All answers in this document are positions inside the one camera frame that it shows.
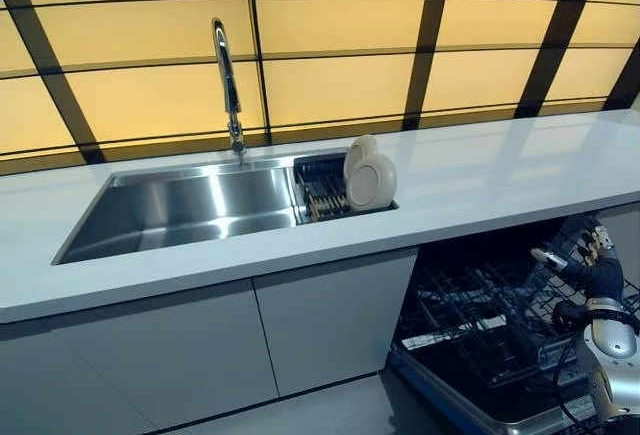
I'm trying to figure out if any dishwasher upper wire rack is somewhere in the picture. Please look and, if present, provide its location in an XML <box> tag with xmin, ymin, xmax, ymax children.
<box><xmin>519</xmin><ymin>248</ymin><xmax>640</xmax><ymax>337</ymax></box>

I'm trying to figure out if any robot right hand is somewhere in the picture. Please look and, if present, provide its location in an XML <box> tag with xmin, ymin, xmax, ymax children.
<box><xmin>530</xmin><ymin>217</ymin><xmax>626</xmax><ymax>302</ymax></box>

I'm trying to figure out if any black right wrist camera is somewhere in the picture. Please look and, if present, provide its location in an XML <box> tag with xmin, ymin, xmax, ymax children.
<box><xmin>551</xmin><ymin>299</ymin><xmax>592</xmax><ymax>329</ymax></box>

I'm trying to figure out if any chrome gooseneck kitchen faucet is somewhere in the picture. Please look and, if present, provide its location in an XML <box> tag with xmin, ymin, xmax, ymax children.
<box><xmin>210</xmin><ymin>16</ymin><xmax>248</xmax><ymax>167</ymax></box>

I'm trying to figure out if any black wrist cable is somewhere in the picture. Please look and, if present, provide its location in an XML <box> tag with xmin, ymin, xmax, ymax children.
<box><xmin>553</xmin><ymin>333</ymin><xmax>609</xmax><ymax>432</ymax></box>

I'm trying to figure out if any large cream round plate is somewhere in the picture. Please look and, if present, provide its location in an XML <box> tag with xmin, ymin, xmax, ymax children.
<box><xmin>345</xmin><ymin>151</ymin><xmax>399</xmax><ymax>212</ymax></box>

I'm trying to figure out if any wide white cabinet door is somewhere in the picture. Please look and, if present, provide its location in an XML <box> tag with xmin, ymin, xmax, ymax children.
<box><xmin>0</xmin><ymin>278</ymin><xmax>281</xmax><ymax>435</ymax></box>

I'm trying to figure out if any small cream round plate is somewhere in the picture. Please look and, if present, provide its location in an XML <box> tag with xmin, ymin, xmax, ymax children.
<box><xmin>342</xmin><ymin>134</ymin><xmax>379</xmax><ymax>181</ymax></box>

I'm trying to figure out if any narrow white cabinet door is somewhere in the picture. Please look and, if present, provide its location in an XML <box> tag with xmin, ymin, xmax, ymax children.
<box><xmin>252</xmin><ymin>248</ymin><xmax>421</xmax><ymax>399</ymax></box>

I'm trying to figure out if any stainless steel sink basin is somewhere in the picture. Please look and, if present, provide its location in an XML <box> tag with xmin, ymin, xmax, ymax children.
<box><xmin>50</xmin><ymin>161</ymin><xmax>301</xmax><ymax>267</ymax></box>

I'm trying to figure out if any black dish drying rack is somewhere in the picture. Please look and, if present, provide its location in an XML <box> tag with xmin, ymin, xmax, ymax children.
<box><xmin>292</xmin><ymin>152</ymin><xmax>401</xmax><ymax>224</ymax></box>

